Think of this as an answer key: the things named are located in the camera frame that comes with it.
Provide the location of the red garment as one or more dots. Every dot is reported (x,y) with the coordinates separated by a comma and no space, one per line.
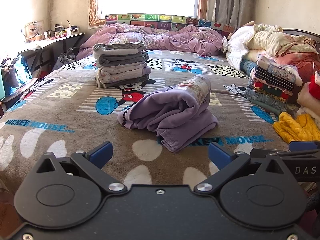
(315,83)

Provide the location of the blue bag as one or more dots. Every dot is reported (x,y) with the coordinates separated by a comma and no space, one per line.
(22,70)

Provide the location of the teal plastic bin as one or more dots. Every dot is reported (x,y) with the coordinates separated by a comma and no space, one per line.
(2,85)

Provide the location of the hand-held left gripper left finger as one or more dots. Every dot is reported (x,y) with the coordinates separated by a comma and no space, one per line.
(100,155)

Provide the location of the white quilt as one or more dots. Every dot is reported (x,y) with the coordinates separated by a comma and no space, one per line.
(237,45)

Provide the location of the purple quilt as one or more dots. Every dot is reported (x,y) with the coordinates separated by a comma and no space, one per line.
(175,37)

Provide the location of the purple sweater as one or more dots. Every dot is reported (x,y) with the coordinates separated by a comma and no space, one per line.
(175,117)

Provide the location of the cartoon printed brown blanket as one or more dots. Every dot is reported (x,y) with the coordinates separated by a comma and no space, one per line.
(62,110)

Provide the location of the row of small desk items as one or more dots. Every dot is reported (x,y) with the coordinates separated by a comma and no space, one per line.
(62,32)

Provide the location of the stack of colourful folded clothes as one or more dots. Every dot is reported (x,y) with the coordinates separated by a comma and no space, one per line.
(272,80)

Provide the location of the dark wooden footboard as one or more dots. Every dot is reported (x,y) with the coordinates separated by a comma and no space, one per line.
(17,92)

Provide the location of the blue folded cloth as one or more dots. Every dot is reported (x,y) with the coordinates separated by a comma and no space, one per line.
(248,67)

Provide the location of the stack of folded grey clothes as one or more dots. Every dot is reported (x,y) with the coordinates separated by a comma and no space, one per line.
(120,62)

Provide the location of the pink blanket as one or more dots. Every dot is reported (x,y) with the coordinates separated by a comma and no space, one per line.
(302,60)

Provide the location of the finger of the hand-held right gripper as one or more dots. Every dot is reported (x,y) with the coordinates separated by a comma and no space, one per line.
(277,153)
(305,146)

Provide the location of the desk lamp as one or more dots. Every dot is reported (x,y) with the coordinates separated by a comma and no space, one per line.
(32,30)

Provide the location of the dark cloth heap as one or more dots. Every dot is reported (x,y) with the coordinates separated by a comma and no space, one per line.
(63,58)

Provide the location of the grey brown curtain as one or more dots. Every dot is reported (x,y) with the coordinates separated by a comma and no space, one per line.
(230,0)

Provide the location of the colourful alphabet foam mat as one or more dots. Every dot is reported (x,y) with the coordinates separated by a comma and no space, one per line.
(150,18)

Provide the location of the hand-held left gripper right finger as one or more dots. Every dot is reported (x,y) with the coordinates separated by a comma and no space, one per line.
(220,156)

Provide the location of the dark wooden headboard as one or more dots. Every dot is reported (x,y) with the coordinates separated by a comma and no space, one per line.
(305,33)

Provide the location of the dark desk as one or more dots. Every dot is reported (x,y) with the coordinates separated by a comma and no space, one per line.
(57,38)

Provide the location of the yellow knit sweater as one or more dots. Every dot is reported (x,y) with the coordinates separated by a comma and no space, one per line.
(292,127)

